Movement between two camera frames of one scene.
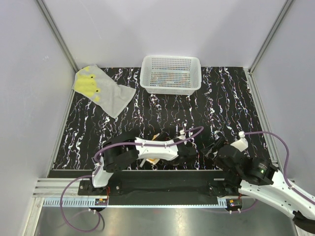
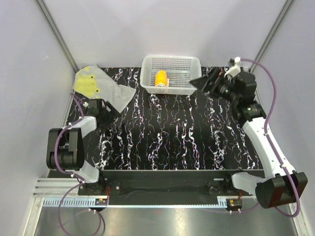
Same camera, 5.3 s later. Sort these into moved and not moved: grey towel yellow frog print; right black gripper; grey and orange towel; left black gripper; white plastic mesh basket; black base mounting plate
Moved: right black gripper; left black gripper; grey and orange towel
Not moved: grey towel yellow frog print; black base mounting plate; white plastic mesh basket
